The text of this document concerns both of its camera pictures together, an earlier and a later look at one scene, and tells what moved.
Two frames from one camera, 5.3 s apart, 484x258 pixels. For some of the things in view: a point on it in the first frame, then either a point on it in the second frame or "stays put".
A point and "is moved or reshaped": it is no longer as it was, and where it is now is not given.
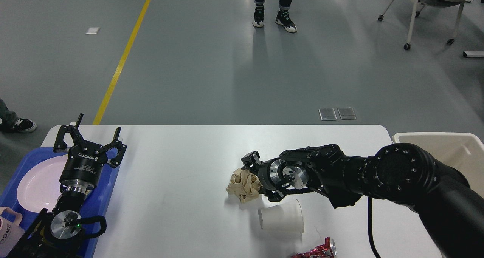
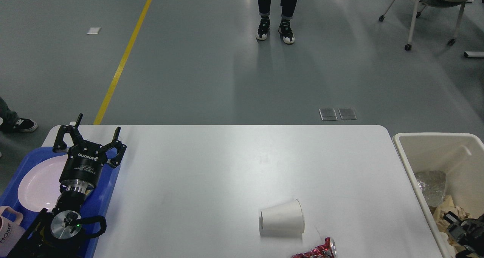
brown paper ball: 244,183 is moved or reshaped
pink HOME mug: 11,232 stays put
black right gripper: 270,174 → 475,235
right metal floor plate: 346,113 stays put
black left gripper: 82,167 stays put
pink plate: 40,188 stays put
